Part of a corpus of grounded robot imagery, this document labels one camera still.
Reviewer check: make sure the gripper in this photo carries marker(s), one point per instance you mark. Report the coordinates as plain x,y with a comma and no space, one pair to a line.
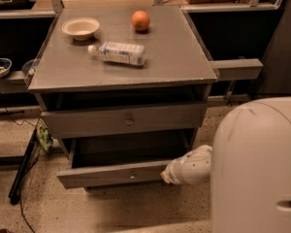
173,173

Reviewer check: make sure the grey drawer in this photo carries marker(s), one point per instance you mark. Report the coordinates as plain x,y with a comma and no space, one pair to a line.
123,120
124,158

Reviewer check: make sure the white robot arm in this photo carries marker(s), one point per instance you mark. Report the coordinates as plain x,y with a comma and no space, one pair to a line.
248,166

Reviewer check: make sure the grey drawer cabinet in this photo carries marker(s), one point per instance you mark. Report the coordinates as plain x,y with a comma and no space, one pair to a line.
176,70

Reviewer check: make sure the green chip bag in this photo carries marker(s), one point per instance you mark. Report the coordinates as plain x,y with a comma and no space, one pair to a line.
44,138

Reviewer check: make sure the clear plastic water bottle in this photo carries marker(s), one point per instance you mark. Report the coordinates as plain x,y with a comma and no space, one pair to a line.
130,54

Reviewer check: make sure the grey side shelf beam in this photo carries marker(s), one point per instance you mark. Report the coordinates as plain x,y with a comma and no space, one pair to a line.
237,69

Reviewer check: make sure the dark grey side cabinet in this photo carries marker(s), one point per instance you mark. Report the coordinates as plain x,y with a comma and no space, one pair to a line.
275,78

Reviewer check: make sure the black floor bar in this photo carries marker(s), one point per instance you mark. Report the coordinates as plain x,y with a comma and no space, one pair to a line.
13,194

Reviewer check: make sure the orange fruit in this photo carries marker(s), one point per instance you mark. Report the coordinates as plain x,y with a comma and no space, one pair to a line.
140,21

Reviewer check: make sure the white paper bowl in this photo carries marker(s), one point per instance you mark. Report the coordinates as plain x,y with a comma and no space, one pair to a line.
80,28

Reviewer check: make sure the clear plastic container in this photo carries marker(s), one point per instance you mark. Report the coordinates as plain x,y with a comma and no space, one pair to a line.
29,69

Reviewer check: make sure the blue patterned bowl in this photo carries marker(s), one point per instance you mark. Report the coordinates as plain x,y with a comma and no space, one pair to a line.
5,66

